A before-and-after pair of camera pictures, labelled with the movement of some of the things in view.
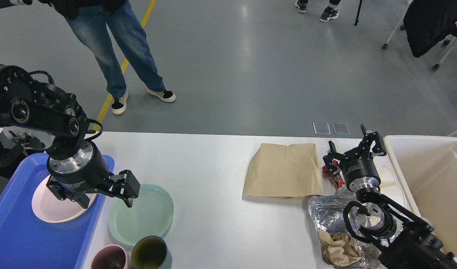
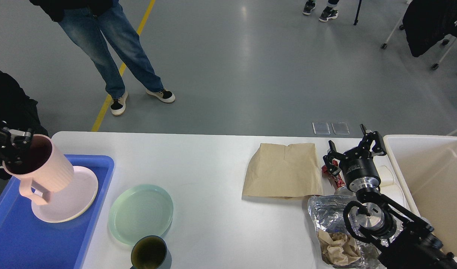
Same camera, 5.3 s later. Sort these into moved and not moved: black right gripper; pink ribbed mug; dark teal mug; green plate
Moved: pink ribbed mug
Not moved: green plate; black right gripper; dark teal mug
